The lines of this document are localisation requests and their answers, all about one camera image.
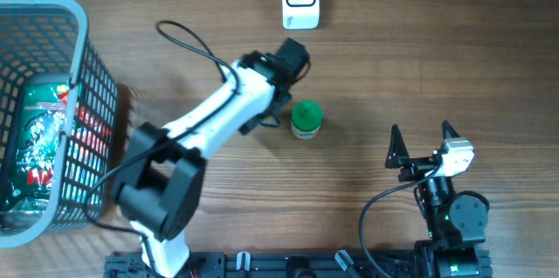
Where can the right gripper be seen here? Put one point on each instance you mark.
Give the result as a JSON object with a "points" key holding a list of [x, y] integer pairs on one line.
{"points": [[398, 156]]}

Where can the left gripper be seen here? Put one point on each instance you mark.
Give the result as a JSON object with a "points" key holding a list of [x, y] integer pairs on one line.
{"points": [[265, 119]]}

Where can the green lid seasoning jar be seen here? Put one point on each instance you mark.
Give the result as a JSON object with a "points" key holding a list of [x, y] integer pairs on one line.
{"points": [[306, 119]]}

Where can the green 3M gloves packet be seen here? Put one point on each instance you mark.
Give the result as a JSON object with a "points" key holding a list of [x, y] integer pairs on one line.
{"points": [[58, 141]]}

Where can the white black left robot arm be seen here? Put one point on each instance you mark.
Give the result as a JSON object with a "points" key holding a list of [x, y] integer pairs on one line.
{"points": [[159, 184]]}

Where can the grey black plastic basket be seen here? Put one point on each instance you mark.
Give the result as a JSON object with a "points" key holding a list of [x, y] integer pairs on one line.
{"points": [[39, 38]]}

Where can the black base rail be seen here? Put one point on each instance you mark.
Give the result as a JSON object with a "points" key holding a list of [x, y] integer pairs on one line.
{"points": [[395, 263]]}

